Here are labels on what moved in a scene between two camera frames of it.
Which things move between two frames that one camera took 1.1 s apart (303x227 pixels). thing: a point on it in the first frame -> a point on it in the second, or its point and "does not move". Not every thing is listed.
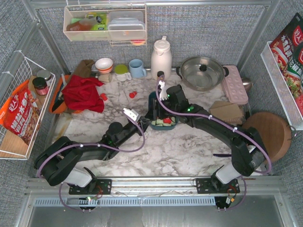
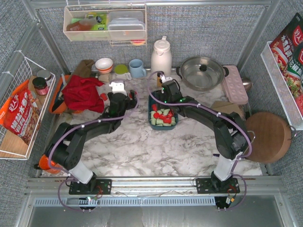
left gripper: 143,123 -> 113,96
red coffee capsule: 167,120 does not move
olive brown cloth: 84,68 does not move
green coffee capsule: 159,121 does not move
